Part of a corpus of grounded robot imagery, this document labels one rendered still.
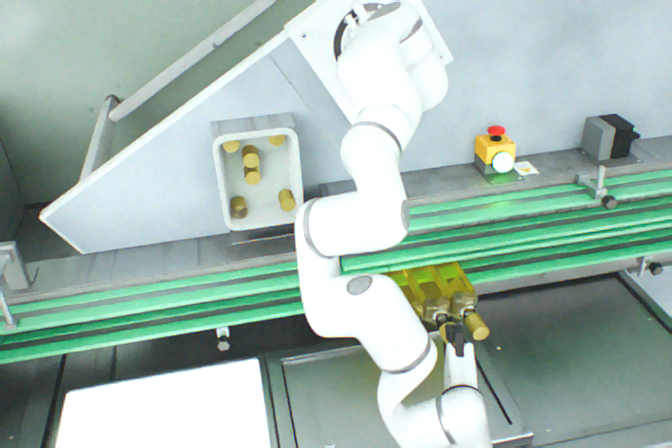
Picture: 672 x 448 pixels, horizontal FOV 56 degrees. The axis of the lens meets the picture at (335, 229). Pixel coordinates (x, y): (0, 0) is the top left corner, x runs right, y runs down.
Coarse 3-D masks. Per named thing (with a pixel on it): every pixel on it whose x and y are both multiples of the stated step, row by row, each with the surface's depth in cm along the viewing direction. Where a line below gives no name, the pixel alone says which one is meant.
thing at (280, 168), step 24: (216, 144) 126; (240, 144) 135; (264, 144) 136; (288, 144) 135; (216, 168) 129; (240, 168) 138; (264, 168) 139; (288, 168) 140; (240, 192) 141; (264, 192) 142; (264, 216) 140; (288, 216) 140
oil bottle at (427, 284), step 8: (408, 272) 138; (416, 272) 136; (424, 272) 136; (432, 272) 136; (416, 280) 134; (424, 280) 134; (432, 280) 134; (416, 288) 133; (424, 288) 132; (432, 288) 131; (440, 288) 131; (424, 296) 129; (432, 296) 129; (440, 296) 129; (448, 296) 129; (424, 304) 129; (432, 304) 128; (440, 304) 128; (448, 304) 128; (424, 312) 130; (432, 312) 128; (448, 312) 129; (432, 320) 129
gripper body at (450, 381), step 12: (468, 348) 113; (444, 360) 116; (456, 360) 111; (468, 360) 111; (444, 372) 114; (456, 372) 109; (468, 372) 108; (444, 384) 113; (456, 384) 108; (468, 384) 107
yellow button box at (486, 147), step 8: (480, 136) 146; (488, 136) 146; (504, 136) 146; (480, 144) 145; (488, 144) 143; (496, 144) 142; (504, 144) 142; (512, 144) 142; (480, 152) 146; (488, 152) 142; (496, 152) 142; (512, 152) 143; (480, 160) 146; (488, 160) 143; (480, 168) 147; (488, 168) 144; (512, 168) 146
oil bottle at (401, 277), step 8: (384, 272) 137; (392, 272) 137; (400, 272) 137; (400, 280) 135; (408, 280) 134; (400, 288) 132; (408, 288) 132; (408, 296) 130; (416, 296) 130; (416, 304) 128; (416, 312) 127
